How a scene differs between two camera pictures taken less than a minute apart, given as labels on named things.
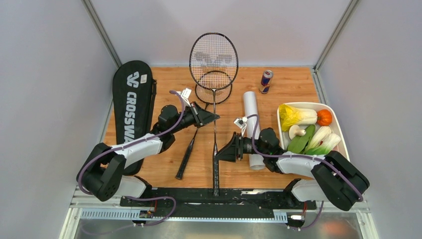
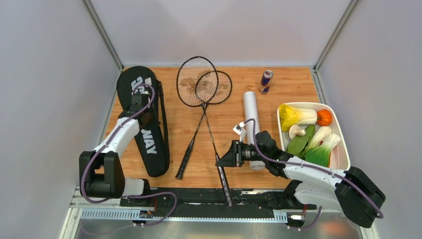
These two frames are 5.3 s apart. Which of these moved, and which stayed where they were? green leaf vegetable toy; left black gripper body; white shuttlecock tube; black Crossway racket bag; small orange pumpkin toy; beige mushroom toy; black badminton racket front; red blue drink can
Moved: black badminton racket front; left black gripper body; black Crossway racket bag
Stayed: small orange pumpkin toy; beige mushroom toy; red blue drink can; green leaf vegetable toy; white shuttlecock tube
